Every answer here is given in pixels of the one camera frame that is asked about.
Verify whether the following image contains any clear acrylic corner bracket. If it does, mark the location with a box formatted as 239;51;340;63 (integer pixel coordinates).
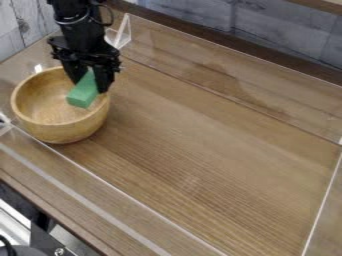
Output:
104;14;133;50

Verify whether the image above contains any wooden bowl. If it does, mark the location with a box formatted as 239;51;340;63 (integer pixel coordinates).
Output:
11;66;110;144

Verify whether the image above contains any green rectangular block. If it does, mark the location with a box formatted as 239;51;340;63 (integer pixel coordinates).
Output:
66;71;99;109

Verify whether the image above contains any black cable lower left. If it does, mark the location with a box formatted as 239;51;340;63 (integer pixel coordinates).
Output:
0;234;18;256

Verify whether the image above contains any black metal table bracket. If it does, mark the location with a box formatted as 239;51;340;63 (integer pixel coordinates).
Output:
30;223;74;256

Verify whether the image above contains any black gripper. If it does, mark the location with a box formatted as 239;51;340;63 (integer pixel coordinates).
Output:
48;16;121;93

